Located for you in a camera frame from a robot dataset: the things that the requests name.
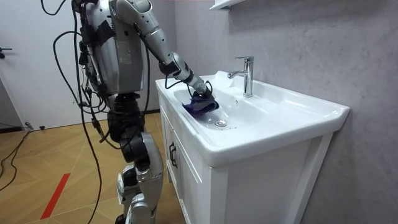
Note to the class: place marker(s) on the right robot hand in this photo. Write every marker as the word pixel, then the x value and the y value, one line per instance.
pixel 204 91

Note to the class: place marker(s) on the chrome basin faucet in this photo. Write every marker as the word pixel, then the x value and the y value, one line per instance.
pixel 247 77

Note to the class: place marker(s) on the red floor tape strip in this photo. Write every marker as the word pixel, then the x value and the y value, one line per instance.
pixel 55 196

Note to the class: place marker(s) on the chrome basin drain plug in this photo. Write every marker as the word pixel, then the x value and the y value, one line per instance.
pixel 220 123

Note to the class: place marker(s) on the metal door stop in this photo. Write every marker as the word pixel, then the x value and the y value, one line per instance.
pixel 29 125

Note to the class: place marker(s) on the purple cleaning cloth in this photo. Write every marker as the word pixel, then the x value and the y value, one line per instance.
pixel 199 105

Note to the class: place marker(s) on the white door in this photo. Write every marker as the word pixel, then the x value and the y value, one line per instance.
pixel 31 77

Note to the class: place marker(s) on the robot legs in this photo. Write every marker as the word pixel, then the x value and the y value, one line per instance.
pixel 149 168

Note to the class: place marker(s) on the white wall shelf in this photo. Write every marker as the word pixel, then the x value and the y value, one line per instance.
pixel 222 4

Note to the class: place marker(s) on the robot body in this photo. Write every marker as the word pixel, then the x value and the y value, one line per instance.
pixel 124 46

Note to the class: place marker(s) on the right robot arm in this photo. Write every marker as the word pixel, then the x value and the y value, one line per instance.
pixel 155 37

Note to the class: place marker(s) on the white washbasin vanity cabinet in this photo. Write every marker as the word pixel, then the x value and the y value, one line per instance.
pixel 248 174

